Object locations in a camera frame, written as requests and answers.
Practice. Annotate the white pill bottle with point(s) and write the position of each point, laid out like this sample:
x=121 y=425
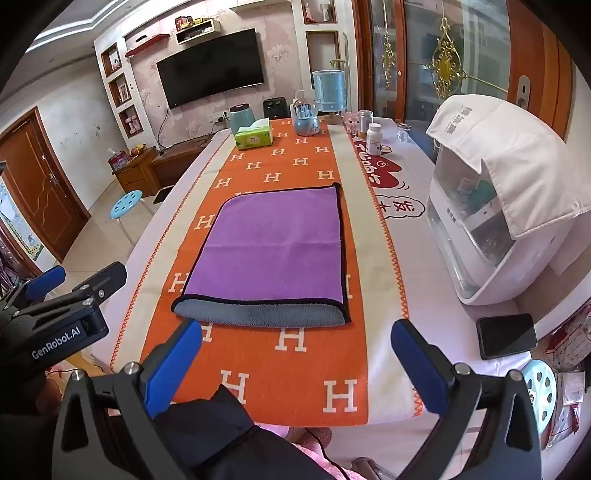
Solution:
x=375 y=141

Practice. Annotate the orange letter-print blanket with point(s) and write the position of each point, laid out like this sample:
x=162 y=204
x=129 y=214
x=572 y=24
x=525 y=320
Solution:
x=295 y=344

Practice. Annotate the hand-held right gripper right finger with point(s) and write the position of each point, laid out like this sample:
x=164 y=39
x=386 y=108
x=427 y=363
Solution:
x=418 y=364

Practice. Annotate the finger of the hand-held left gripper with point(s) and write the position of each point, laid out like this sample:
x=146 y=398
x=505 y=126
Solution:
x=46 y=280
x=104 y=279

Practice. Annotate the black small appliance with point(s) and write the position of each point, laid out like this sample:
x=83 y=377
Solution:
x=275 y=108

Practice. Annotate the glass jar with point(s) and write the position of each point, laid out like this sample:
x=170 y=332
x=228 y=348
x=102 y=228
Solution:
x=365 y=121

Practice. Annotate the pile of plastic packets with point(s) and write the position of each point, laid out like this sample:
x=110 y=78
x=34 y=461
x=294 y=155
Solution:
x=572 y=369

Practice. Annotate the clear glass cup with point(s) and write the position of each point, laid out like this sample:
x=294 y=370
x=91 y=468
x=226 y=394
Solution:
x=403 y=132

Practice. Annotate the red wall shelf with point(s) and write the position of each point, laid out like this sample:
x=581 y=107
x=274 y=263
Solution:
x=147 y=45

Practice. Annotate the white red-print cloth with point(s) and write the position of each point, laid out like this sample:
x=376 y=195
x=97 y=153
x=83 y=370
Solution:
x=408 y=187

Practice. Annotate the black smartphone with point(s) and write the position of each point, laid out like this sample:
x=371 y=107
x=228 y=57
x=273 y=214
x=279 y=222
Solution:
x=506 y=336

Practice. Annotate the dark cloth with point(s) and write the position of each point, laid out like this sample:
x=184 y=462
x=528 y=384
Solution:
x=217 y=434

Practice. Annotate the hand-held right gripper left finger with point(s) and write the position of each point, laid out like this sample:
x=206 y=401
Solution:
x=173 y=364

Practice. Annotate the colourful wall poster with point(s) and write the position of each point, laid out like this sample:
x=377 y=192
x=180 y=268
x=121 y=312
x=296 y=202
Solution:
x=21 y=226

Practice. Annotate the green tissue box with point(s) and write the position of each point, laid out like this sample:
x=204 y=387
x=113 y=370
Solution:
x=254 y=138

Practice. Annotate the brown wooden door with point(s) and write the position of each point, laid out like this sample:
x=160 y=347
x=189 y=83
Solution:
x=39 y=184

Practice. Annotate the light blue perforated stool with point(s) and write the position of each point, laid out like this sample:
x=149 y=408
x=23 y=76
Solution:
x=542 y=387

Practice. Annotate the light blue bucket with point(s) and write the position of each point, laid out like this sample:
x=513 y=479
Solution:
x=328 y=90

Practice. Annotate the black flat-screen television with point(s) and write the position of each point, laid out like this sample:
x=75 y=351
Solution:
x=212 y=69

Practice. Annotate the blue round stool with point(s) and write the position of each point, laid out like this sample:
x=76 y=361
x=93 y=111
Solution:
x=125 y=203

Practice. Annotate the purple towel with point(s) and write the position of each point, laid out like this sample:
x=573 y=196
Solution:
x=277 y=240

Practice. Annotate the cream wall shelf box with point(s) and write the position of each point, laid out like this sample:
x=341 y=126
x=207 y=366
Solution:
x=196 y=31

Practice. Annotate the glass door with gold ornament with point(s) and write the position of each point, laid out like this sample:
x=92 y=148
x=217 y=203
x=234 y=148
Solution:
x=443 y=60

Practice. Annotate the white countertop appliance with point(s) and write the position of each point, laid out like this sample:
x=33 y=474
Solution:
x=485 y=272

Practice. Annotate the pink clothing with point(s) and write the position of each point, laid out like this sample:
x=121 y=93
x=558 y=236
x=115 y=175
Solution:
x=309 y=443

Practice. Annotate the white cloth cover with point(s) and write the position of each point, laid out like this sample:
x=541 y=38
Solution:
x=512 y=157

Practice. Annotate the wooden television cabinet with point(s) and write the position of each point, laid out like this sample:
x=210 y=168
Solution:
x=161 y=161

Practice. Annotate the red gift box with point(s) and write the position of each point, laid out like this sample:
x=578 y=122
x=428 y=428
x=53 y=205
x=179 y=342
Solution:
x=118 y=161

